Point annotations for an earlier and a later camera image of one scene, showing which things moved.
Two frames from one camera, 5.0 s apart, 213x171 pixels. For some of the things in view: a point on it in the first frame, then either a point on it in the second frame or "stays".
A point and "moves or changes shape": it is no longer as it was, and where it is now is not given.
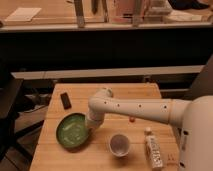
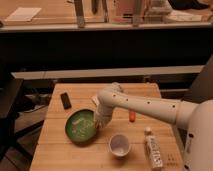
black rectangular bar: x=66 y=101 stays
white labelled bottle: x=153 y=150 stays
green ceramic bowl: x=72 y=130 moves or changes shape
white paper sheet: x=23 y=14 stays
